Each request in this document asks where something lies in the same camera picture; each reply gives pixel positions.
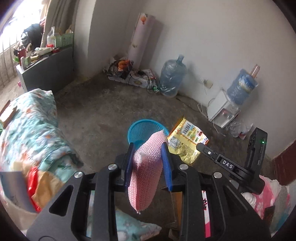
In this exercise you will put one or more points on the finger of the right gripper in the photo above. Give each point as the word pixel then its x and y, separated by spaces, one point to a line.
pixel 205 150

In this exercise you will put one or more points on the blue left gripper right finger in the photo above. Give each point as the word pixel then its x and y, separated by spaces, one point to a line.
pixel 167 166

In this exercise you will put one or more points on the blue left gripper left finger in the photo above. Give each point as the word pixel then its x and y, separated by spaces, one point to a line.
pixel 128 165

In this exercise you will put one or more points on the yellow snack bag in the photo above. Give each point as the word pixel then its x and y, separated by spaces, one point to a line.
pixel 183 140

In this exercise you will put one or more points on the pink knitted cloth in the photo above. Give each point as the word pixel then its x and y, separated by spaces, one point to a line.
pixel 147 168

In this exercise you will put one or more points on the blue plastic mesh basket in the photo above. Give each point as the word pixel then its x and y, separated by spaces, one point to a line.
pixel 140 131

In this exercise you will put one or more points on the white water dispenser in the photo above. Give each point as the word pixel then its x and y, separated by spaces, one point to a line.
pixel 221 110

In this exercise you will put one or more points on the crumpled white plastic bag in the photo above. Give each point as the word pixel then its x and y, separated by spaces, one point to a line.
pixel 239 129

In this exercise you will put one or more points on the blue jug on dispenser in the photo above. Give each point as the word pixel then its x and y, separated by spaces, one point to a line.
pixel 241 87

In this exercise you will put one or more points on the empty blue water jug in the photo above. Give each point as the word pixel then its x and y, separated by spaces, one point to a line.
pixel 172 75

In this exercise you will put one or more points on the white printed cardboard box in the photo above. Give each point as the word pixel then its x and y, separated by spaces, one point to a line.
pixel 141 78

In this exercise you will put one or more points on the orange black bag pile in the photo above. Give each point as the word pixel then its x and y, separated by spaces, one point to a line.
pixel 120 69

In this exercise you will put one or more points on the floral teal quilt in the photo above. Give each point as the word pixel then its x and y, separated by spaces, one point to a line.
pixel 32 138

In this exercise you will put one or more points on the red plastic bag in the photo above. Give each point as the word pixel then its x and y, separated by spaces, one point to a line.
pixel 32 186

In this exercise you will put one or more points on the rolled pink floral mat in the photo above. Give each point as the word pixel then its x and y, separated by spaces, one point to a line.
pixel 140 38

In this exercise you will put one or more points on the green plastic crate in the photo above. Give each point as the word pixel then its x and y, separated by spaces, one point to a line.
pixel 64 40

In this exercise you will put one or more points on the red thermos bottle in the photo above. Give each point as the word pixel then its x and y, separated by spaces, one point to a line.
pixel 21 53

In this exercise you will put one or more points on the dark bag on cabinet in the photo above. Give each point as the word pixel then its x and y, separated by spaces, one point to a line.
pixel 32 35

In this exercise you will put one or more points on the white wall socket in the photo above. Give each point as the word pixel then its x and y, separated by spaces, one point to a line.
pixel 207 83

